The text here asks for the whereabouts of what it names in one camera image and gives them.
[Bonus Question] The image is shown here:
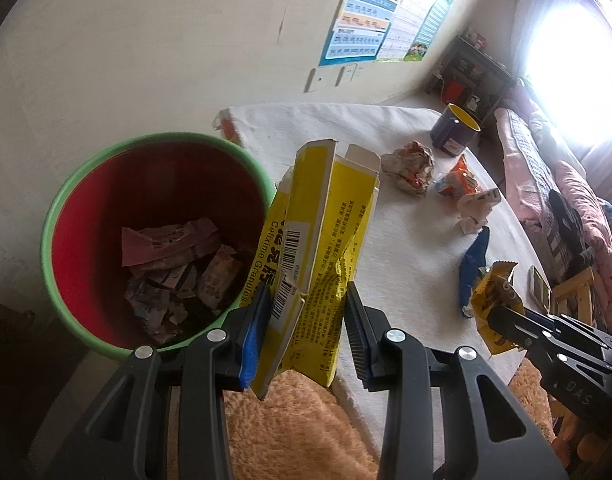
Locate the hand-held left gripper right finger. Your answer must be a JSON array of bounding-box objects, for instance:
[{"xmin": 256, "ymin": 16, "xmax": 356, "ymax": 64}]
[{"xmin": 345, "ymin": 281, "xmax": 569, "ymax": 480}]

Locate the dark shelf unit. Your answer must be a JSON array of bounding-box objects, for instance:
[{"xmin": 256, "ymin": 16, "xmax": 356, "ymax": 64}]
[{"xmin": 426, "ymin": 34, "xmax": 516, "ymax": 121}]

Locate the bright window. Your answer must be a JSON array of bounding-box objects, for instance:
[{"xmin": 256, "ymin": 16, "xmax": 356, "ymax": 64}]
[{"xmin": 526, "ymin": 5, "xmax": 612, "ymax": 161}]

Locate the yellow medicine box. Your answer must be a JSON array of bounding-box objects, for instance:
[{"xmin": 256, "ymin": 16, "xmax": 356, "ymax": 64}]
[{"xmin": 243, "ymin": 139, "xmax": 381, "ymax": 401}]

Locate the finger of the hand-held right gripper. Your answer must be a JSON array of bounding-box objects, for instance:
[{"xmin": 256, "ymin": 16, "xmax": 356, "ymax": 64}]
[
  {"xmin": 523, "ymin": 308, "xmax": 566, "ymax": 333},
  {"xmin": 487, "ymin": 305, "xmax": 546, "ymax": 353}
]

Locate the yellow snack packet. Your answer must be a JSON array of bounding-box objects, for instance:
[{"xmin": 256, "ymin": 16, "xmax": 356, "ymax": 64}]
[{"xmin": 473, "ymin": 260, "xmax": 526, "ymax": 356}]

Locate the pink bed blanket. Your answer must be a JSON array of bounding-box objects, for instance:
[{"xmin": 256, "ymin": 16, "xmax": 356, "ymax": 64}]
[{"xmin": 496, "ymin": 80, "xmax": 612, "ymax": 281}]

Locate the crumpled white paper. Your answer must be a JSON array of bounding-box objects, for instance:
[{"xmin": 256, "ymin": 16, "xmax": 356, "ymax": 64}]
[{"xmin": 456, "ymin": 187, "xmax": 501, "ymax": 235}]

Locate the wall poster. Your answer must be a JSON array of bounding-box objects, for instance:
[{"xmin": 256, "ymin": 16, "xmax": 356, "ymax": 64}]
[{"xmin": 318, "ymin": 0, "xmax": 457, "ymax": 67}]

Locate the blue snack packet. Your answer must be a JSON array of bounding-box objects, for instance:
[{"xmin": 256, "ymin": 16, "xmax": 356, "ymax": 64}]
[{"xmin": 458, "ymin": 226, "xmax": 491, "ymax": 318}]

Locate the blue white wrapper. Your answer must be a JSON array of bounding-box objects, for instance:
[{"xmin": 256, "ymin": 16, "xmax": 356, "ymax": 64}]
[{"xmin": 126, "ymin": 265, "xmax": 199, "ymax": 346}]

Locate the red bin with green rim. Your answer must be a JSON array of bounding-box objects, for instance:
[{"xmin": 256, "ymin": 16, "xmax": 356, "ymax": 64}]
[{"xmin": 41, "ymin": 131, "xmax": 277, "ymax": 361}]

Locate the black garment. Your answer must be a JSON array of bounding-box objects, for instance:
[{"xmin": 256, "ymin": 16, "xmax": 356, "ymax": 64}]
[{"xmin": 548, "ymin": 190, "xmax": 594, "ymax": 281}]

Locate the purple mug with yellow inside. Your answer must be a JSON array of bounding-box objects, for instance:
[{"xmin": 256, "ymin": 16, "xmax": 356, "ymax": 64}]
[{"xmin": 431, "ymin": 103, "xmax": 482, "ymax": 157}]

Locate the white tablecloth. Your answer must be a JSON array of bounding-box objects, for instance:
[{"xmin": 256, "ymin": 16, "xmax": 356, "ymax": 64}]
[{"xmin": 221, "ymin": 102, "xmax": 536, "ymax": 461}]

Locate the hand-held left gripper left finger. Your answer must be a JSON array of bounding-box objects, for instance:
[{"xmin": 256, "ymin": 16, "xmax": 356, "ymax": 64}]
[{"xmin": 46, "ymin": 282, "xmax": 271, "ymax": 480}]

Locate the orange and white packet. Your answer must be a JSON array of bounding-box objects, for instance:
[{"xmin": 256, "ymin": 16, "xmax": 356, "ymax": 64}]
[{"xmin": 213, "ymin": 110, "xmax": 244, "ymax": 146}]

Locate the beige snack packet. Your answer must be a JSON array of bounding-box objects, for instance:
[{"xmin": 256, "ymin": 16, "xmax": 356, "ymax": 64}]
[{"xmin": 198, "ymin": 245, "xmax": 241, "ymax": 311}]

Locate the wooden stool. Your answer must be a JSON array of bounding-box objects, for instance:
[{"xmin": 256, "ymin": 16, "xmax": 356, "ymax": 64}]
[{"xmin": 550, "ymin": 267, "xmax": 599, "ymax": 316}]

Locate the smartphone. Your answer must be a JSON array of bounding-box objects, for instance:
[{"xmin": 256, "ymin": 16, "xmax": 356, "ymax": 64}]
[{"xmin": 528, "ymin": 265, "xmax": 554, "ymax": 306}]

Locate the orange snack packet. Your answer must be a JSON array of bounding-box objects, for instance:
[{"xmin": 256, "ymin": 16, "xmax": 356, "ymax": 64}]
[{"xmin": 433, "ymin": 155, "xmax": 479, "ymax": 198}]

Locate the pink wrapper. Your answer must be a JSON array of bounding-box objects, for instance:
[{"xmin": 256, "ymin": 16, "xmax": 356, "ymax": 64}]
[{"xmin": 121, "ymin": 217, "xmax": 221, "ymax": 273}]

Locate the crumpled red white wrapper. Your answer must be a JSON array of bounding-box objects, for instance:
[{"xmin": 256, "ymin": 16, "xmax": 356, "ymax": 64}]
[{"xmin": 381, "ymin": 141, "xmax": 435, "ymax": 196}]

